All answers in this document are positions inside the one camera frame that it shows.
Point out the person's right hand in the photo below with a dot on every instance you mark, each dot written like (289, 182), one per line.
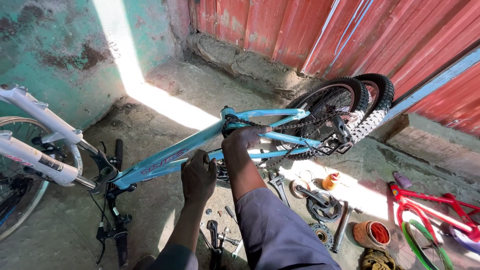
(242, 138)

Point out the person's left hand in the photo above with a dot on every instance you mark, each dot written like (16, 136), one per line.
(197, 182)

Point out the person's right fingers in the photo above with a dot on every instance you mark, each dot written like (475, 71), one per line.
(258, 130)

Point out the light blue bicycle frame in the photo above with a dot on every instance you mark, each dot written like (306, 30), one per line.
(168, 155)

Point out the steel adjustable wrench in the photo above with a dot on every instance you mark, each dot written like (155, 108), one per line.
(279, 187)

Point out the knobby rear bicycle wheel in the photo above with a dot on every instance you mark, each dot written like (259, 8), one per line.
(326, 99)

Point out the black rear derailleur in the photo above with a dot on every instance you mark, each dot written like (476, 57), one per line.
(332, 147)

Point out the orange oil bottle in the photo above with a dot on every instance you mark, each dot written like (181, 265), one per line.
(330, 182)

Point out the silver socket spanner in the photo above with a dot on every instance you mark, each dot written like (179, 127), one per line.
(230, 240)

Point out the black pliers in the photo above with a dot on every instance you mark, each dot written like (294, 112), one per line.
(213, 240)

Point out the freewheel sprocket cluster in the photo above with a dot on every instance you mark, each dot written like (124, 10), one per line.
(322, 235)

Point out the spare knobby bicycle wheel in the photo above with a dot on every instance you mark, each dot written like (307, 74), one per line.
(378, 97)

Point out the steel hammer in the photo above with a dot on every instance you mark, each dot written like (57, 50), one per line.
(343, 227)

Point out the orange tub with red contents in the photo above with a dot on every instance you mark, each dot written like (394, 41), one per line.
(371, 234)

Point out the dirty olive rag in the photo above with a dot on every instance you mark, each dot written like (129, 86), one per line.
(377, 259)

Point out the person's shoe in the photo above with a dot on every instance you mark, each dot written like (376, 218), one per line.
(144, 263)

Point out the green-rimmed bicycle wheel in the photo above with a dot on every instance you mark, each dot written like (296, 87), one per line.
(431, 249)

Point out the white suspension fork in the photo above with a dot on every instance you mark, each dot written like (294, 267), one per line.
(35, 159)

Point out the silver-rimmed front bicycle wheel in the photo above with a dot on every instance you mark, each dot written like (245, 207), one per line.
(17, 187)

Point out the red child bicycle frame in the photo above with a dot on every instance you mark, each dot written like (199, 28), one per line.
(431, 208)

